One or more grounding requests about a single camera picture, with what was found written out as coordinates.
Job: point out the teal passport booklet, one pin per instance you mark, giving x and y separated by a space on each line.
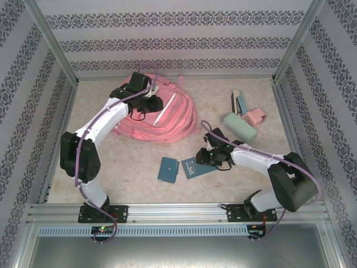
192 170

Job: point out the pink backpack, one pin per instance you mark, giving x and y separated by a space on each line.
173 120

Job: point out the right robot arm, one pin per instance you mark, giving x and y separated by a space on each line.
290 184

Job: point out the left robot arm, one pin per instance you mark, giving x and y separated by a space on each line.
106 123

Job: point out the mint green pencil case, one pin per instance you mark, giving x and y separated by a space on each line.
240 127

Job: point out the teal snap wallet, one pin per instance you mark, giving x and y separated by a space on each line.
168 170

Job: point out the pink eraser box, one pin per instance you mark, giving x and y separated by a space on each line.
255 117

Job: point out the light blue stapler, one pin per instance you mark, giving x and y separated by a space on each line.
241 104

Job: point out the right circuit board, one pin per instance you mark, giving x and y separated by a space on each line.
256 231

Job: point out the circuit board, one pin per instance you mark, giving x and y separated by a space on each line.
103 229
256 231

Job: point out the metal sheet panel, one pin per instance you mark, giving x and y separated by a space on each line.
178 254

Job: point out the left circuit board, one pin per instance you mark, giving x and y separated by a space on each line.
103 229

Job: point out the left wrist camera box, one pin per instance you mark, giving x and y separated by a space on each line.
153 90

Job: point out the aluminium mounting rail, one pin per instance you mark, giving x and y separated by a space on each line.
178 212

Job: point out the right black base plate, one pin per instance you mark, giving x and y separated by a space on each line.
232 213

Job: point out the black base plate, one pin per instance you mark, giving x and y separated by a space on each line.
232 213
121 213

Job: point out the aluminium back rail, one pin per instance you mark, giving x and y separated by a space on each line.
223 77

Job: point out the aluminium side rail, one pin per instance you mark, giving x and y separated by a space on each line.
65 117
287 117

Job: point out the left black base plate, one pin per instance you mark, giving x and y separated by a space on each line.
121 213

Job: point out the aluminium corner post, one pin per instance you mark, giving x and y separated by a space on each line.
50 39
298 39

